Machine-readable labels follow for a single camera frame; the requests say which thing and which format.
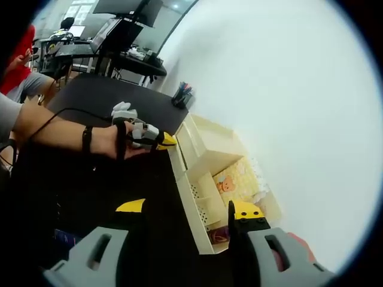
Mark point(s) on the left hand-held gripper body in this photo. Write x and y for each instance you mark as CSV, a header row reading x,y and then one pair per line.
x,y
124,112

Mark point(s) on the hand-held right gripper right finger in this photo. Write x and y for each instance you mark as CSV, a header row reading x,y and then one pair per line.
x,y
299,263

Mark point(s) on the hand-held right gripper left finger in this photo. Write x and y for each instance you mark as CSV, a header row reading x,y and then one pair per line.
x,y
80,260

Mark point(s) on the dark blue cosmetic spray bottle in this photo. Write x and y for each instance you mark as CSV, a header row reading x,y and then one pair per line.
x,y
64,237

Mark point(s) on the cream drawer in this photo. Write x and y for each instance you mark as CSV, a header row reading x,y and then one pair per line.
x,y
179,161

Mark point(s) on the cream drawer organizer box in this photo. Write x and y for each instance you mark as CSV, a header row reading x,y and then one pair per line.
x,y
215,143

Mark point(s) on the purple cosmetic bottle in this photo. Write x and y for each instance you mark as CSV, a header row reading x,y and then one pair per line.
x,y
220,234

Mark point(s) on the person's right hand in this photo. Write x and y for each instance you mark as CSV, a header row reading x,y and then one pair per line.
x,y
303,251

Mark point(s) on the person's left hand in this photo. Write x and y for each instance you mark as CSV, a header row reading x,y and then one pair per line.
x,y
107,143

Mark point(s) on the black wristband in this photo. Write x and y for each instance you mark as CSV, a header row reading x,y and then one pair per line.
x,y
87,140

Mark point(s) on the black background desk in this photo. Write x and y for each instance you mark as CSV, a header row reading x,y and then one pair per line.
x,y
140,67

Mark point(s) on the black mesh pen holder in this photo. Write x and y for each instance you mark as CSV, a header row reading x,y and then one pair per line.
x,y
182,97

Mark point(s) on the small black monitor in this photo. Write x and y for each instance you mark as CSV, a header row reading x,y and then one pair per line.
x,y
119,33

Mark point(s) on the grey shirt sleeve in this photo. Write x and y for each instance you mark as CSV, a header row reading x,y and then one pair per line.
x,y
30,85

